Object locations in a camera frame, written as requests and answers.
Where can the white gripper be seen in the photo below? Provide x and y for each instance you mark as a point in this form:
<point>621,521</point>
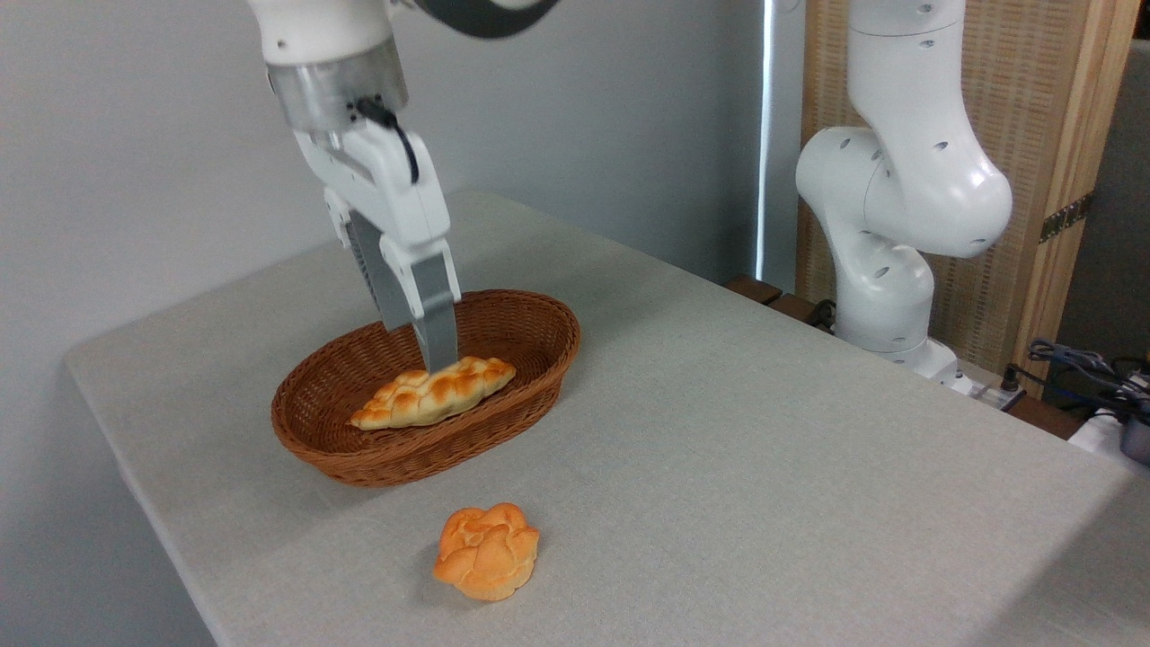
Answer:
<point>395,198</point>

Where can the round orange bread bun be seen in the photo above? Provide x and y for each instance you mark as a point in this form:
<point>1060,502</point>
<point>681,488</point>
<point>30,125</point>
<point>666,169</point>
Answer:
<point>487,553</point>

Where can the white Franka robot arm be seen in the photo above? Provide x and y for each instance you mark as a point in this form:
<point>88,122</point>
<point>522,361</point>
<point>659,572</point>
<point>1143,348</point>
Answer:
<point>907,180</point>

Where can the long braided bread loaf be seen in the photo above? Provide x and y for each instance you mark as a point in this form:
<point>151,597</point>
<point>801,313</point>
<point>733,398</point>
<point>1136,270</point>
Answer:
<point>431,395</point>

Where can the brown wicker oval basket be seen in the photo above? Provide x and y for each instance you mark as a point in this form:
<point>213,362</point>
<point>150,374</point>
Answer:
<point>395,467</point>

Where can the woven wooden folding screen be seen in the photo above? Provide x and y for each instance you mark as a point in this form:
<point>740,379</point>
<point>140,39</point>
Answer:
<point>1033,108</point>

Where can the metal screen hinge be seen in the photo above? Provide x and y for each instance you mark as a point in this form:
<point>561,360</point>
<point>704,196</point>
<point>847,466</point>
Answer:
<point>1066,218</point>

